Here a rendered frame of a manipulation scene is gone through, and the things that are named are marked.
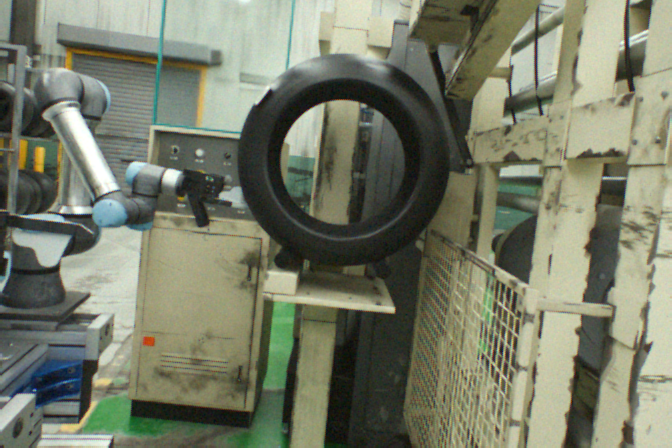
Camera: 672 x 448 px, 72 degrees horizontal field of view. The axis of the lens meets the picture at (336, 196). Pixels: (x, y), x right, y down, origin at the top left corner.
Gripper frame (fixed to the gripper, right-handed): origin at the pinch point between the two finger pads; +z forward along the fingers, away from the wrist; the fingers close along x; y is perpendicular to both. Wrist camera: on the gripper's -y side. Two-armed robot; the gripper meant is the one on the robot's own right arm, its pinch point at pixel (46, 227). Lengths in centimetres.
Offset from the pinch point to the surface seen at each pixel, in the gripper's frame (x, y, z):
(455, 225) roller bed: -120, -12, 42
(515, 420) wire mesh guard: -45, 23, 57
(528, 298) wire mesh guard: -43, 2, 57
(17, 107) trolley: -251, -68, -324
